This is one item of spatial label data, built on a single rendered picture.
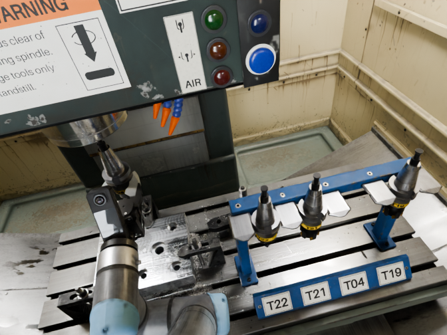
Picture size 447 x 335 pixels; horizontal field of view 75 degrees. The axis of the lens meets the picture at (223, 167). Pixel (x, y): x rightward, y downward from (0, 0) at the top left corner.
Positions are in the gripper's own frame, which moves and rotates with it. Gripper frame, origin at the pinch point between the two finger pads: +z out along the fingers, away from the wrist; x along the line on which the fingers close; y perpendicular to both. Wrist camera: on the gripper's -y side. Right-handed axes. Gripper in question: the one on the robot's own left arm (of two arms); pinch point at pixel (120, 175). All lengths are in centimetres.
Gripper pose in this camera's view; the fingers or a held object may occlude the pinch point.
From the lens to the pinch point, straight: 74.1
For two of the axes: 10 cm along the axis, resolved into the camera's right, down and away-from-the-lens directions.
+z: -2.0, -6.7, 7.1
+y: 1.2, 7.1, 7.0
